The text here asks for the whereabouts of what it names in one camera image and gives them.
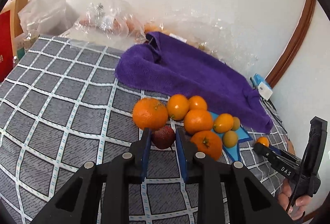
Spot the dark red small fruit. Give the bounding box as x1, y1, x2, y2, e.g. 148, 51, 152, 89
152, 126, 176, 150

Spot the large orange mandarin with stem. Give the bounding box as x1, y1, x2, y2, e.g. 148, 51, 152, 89
132, 98, 168, 131

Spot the green-brown small fruit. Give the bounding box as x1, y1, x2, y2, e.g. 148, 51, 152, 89
222, 130, 238, 148
232, 117, 240, 131

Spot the oval orange kumquat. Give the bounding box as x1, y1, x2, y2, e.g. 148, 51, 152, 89
256, 136, 270, 147

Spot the person's right hand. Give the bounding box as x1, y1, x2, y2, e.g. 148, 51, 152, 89
277, 177, 309, 221

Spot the medium orange mandarin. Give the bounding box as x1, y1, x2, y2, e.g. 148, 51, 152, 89
184, 110, 213, 135

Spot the orange mandarin front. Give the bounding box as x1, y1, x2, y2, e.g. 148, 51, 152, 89
190, 131, 223, 161

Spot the small orange mandarin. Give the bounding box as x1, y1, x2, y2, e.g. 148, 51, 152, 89
189, 95, 207, 110

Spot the blue star-shaped paper mat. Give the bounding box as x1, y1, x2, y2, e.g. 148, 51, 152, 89
210, 112, 252, 162

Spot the purple terry towel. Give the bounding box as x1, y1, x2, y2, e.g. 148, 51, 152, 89
115, 32, 273, 133

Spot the grey checked tablecloth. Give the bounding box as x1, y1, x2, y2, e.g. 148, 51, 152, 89
1, 36, 288, 223

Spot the white and blue charger box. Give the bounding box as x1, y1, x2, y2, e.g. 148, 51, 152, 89
251, 74, 273, 100

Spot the large crumpled clear plastic bag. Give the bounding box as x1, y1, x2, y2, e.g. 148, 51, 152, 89
144, 4, 258, 78

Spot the clear plastic bag with fruit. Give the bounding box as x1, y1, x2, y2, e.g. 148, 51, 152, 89
67, 0, 145, 46

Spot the plastic bottle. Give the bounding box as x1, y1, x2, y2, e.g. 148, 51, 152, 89
23, 29, 39, 52

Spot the red paper bag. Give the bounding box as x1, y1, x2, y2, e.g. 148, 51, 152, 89
0, 11, 13, 82

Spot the white plastic bag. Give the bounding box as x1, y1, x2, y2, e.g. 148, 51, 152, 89
18, 0, 79, 36

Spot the brown cardboard box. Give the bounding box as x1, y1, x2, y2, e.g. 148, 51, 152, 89
2, 0, 30, 39

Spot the black cable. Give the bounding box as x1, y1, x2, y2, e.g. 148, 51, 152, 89
262, 97, 288, 134

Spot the brown wooden door frame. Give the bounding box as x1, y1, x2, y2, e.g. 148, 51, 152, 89
266, 0, 316, 88

